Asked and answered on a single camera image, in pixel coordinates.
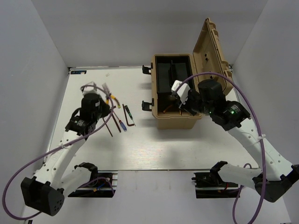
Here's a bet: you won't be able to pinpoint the purple cable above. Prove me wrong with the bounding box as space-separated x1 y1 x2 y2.
176 72 267 224
2 85 116 220

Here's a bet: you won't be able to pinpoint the green black precision screwdriver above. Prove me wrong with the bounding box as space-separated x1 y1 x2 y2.
124 105 134 120

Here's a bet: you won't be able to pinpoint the black toolbox inner tray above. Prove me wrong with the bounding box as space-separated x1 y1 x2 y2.
155 56 192 94

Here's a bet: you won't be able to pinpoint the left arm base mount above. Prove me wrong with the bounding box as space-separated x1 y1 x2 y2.
68 171 118 198

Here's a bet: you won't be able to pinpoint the blue red handled screwdriver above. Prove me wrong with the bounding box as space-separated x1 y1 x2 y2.
119 120 127 132

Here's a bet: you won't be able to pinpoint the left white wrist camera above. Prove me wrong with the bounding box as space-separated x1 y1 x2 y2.
80 81 99 96

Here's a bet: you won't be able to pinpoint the brown L-shaped hex key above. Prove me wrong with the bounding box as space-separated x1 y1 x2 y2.
122 104 136 127

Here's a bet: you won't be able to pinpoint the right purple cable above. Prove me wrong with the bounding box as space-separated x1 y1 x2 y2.
176 72 267 224

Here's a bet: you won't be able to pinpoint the tan plastic toolbox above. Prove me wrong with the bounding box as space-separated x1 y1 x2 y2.
142 18 233 129

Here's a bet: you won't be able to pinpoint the blue label sticker left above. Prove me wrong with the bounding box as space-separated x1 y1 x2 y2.
71 70 87 75

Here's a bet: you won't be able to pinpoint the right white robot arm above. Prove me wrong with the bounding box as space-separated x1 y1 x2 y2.
172 79 299 203

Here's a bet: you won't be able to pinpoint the yellow black needle-nose pliers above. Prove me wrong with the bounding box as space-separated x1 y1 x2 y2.
163 105 183 116

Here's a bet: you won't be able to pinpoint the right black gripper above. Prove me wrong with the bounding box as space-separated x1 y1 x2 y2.
177 89 214 116

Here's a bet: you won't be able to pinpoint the brown long hex key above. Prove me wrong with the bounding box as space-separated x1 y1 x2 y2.
112 112 121 133

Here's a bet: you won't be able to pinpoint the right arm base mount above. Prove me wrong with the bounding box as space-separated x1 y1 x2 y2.
192 172 239 199

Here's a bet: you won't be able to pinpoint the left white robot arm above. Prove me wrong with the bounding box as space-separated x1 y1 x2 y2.
21 93 110 216

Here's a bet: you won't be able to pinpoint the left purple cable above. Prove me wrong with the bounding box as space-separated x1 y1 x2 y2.
2 85 116 220

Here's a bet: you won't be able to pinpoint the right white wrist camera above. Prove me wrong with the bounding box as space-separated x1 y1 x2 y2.
171 80 191 105

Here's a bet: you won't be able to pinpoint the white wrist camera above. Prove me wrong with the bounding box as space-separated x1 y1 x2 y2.
80 81 99 96
171 80 191 105

